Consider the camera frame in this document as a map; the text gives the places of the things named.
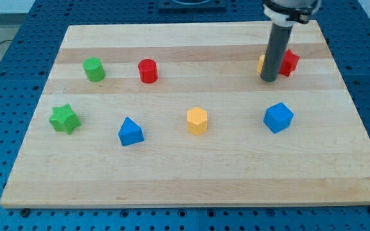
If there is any wooden board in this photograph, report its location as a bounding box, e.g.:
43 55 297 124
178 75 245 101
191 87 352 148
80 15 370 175
0 21 370 209

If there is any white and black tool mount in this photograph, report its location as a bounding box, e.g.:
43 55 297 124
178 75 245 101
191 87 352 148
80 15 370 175
263 0 322 27

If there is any red cylinder block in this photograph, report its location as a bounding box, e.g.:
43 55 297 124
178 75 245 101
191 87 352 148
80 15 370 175
138 59 158 83

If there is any yellow block behind rod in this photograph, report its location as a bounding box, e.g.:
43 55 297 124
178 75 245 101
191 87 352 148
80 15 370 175
257 55 265 74

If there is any green star block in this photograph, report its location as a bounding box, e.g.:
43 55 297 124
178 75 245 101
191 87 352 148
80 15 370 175
49 104 81 134

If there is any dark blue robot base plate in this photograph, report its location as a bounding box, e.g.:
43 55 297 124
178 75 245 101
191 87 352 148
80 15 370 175
157 0 227 12

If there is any blue triangle block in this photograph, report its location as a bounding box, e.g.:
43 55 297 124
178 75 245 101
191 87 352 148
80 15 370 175
118 117 144 146

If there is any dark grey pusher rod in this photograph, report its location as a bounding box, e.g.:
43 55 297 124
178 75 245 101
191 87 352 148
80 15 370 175
260 23 293 82

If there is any red star block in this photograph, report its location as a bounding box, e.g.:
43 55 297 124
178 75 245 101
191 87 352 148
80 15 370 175
279 49 300 77

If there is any green cylinder block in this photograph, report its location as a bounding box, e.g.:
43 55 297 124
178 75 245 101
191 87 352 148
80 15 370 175
82 57 105 82

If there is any blue cube block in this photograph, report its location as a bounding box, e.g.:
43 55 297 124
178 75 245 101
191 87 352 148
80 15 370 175
263 102 294 133

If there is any yellow hexagon block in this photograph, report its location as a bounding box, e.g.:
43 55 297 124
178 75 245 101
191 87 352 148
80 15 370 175
186 107 207 135

